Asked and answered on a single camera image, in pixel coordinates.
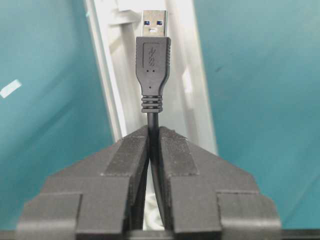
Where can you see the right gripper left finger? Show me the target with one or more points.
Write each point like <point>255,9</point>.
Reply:
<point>97,198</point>

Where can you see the small white tape scrap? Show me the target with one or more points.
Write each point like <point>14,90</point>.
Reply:
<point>10,88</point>

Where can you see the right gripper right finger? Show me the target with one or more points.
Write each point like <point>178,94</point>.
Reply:
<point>208,198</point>

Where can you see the silver aluminium rail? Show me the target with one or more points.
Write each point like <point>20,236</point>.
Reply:
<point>149,60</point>

